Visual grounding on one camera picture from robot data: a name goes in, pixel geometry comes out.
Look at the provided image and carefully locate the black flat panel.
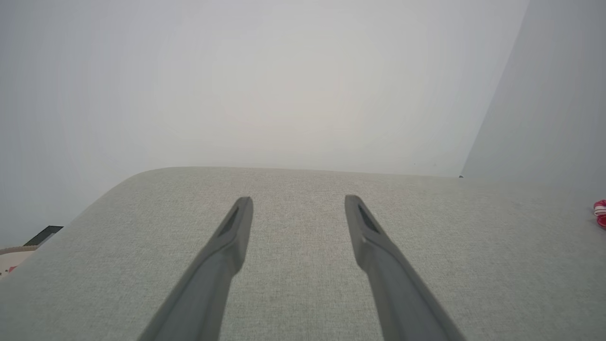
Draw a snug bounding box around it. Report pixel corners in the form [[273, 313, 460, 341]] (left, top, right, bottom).
[[23, 225, 64, 247]]

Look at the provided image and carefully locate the beige rimmed container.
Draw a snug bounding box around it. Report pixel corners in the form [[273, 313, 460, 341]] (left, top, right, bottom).
[[0, 245, 39, 279]]

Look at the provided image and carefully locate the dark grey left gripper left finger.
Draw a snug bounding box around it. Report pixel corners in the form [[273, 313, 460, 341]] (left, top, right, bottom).
[[137, 196, 254, 341]]

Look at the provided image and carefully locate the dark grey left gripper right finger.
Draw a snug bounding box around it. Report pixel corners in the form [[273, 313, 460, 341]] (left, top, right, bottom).
[[344, 194, 467, 341]]

